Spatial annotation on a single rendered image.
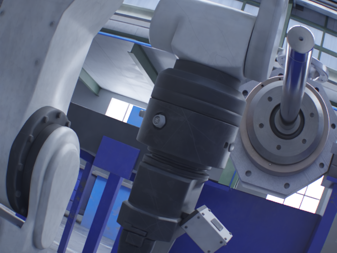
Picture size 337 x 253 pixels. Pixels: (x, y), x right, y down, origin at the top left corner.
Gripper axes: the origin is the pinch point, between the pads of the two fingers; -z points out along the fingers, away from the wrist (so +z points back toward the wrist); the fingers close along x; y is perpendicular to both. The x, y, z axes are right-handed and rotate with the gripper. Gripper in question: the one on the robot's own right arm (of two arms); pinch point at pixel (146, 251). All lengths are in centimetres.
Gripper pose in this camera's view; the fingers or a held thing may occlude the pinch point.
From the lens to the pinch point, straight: 53.5
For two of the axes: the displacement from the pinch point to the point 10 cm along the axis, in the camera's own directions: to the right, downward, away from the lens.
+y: -9.2, -3.1, 2.4
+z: 3.2, -9.5, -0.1
